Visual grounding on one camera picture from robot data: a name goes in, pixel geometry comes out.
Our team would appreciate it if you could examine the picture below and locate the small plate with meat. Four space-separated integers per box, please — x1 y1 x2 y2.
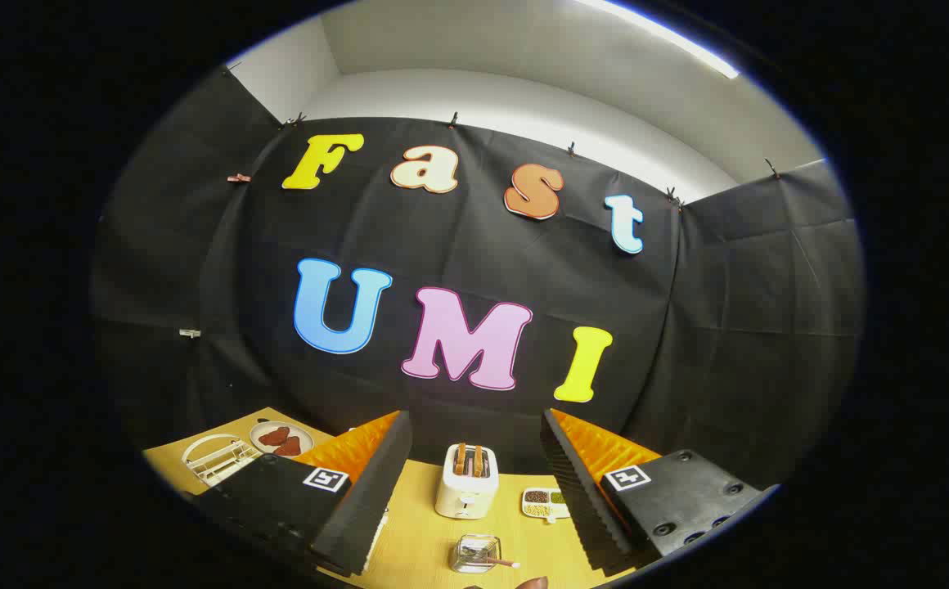
250 420 315 457

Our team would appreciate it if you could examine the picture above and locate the metal wire basket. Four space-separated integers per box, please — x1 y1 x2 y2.
450 534 502 573

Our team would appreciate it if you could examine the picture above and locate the white toaster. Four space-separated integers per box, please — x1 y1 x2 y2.
435 443 500 519

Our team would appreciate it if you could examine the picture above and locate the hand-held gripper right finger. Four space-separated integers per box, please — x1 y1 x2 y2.
540 407 780 573

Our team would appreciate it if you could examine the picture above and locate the spoon with checkered handle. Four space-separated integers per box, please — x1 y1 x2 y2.
462 550 521 569

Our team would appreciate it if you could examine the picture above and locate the white divided tray with grains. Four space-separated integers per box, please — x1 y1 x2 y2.
521 488 571 524

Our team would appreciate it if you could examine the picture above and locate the white wire dish rack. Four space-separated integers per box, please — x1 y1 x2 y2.
182 434 390 573

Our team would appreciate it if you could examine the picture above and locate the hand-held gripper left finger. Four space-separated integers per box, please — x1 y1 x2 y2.
192 409 414 578

